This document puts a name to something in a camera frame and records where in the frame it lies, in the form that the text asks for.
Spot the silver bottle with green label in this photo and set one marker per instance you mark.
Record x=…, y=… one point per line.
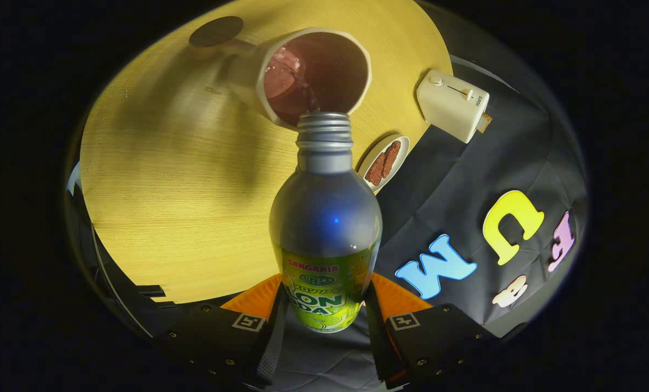
x=324, y=218

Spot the wooden table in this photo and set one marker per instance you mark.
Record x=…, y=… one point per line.
x=183, y=190

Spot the red juice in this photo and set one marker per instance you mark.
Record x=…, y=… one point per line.
x=283, y=81

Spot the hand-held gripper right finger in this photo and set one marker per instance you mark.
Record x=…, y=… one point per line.
x=439, y=340

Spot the toast slice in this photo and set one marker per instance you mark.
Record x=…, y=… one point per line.
x=485, y=122

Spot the brown meat slice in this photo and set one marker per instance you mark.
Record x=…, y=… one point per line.
x=375, y=170
x=392, y=158

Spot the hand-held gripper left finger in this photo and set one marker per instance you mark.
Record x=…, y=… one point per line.
x=215, y=340

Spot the white round plate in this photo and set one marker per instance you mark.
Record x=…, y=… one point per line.
x=369, y=160

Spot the white toaster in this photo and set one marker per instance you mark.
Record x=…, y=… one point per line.
x=449, y=109

